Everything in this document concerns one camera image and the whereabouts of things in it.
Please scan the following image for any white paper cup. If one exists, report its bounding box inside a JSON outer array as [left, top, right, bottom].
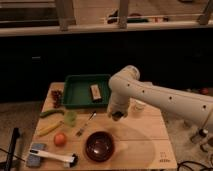
[[133, 100, 146, 112]]

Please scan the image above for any black stand at left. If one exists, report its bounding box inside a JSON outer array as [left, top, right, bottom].
[[0, 128, 20, 171]]

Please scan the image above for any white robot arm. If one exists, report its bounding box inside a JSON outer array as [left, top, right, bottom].
[[107, 65, 213, 133]]

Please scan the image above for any green plastic tray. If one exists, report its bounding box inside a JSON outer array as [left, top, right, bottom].
[[62, 74, 111, 109]]

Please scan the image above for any blue sponge front left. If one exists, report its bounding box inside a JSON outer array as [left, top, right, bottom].
[[26, 143, 46, 168]]

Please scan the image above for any red grapes toy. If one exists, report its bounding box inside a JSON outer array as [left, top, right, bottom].
[[51, 90, 62, 108]]

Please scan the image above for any light green cup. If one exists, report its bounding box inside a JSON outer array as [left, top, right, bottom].
[[64, 111, 77, 127]]

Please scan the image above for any dark red bowl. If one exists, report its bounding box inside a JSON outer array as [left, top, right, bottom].
[[85, 131, 115, 162]]

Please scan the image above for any green pepper toy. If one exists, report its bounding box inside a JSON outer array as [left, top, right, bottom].
[[39, 109, 64, 118]]

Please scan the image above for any wooden railing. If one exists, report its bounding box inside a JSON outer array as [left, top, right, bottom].
[[0, 0, 213, 37]]

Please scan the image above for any metal fork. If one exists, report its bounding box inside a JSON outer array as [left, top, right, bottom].
[[76, 111, 97, 137]]

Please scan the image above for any wooden block in tray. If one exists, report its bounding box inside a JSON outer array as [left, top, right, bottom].
[[90, 84, 102, 102]]

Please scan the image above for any white handled dish brush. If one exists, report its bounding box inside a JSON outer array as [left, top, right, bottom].
[[29, 149, 78, 168]]

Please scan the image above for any dark metal cup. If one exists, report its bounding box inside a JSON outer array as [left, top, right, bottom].
[[112, 112, 124, 121]]

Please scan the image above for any black cable bottom right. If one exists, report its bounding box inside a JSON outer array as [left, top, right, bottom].
[[177, 160, 213, 171]]

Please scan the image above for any orange tomato toy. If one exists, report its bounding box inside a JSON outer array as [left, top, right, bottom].
[[53, 133, 67, 147]]

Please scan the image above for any yellow banana toy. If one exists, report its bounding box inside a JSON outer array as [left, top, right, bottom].
[[37, 121, 63, 137]]

